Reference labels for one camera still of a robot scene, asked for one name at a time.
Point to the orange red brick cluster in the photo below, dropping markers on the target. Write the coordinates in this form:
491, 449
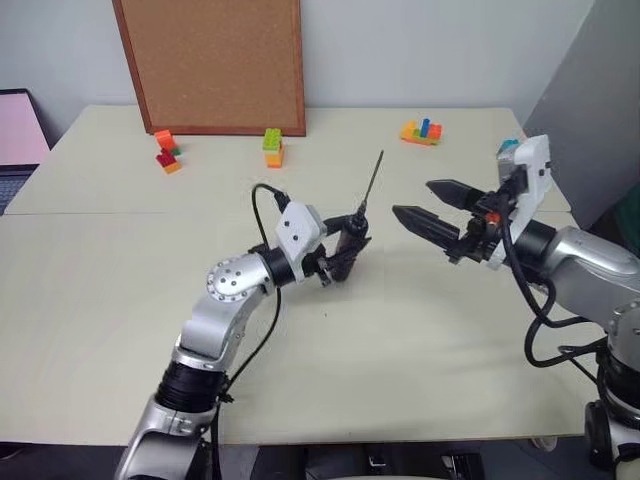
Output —
162, 136

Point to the green orange brick stack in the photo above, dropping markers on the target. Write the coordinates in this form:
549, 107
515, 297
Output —
274, 150

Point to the yellow base multicolour brick build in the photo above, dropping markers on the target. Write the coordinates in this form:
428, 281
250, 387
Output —
417, 135

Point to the cork board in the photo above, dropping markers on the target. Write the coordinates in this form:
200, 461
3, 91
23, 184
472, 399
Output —
210, 60

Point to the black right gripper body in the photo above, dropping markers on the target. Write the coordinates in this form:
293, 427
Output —
480, 242

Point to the thin dark metal rod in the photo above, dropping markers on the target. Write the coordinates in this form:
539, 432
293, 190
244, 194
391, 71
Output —
374, 175

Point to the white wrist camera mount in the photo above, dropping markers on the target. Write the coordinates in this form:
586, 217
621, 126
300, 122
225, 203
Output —
535, 170
297, 225

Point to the black red electric screwdriver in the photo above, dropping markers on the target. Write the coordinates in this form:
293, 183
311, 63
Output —
356, 220

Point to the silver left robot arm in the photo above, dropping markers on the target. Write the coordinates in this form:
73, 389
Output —
225, 285

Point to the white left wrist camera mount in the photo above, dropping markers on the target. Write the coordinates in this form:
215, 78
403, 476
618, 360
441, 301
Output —
297, 225

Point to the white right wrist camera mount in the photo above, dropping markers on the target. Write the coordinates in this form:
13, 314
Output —
535, 170

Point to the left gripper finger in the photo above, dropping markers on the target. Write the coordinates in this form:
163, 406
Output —
332, 262
336, 225

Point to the dark rounded base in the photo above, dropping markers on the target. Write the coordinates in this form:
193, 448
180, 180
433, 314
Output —
340, 465

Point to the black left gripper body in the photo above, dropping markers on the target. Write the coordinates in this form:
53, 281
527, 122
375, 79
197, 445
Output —
317, 265

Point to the open laptop pink screen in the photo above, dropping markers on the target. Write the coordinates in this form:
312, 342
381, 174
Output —
17, 130

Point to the white caster wheel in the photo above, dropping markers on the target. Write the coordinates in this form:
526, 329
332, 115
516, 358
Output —
545, 443

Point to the red orange brick stack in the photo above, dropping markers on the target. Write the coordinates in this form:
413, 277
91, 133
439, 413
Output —
167, 161

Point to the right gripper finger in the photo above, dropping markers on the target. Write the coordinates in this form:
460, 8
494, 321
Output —
425, 225
452, 192

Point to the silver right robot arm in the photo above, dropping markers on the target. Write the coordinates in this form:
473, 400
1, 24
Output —
590, 260

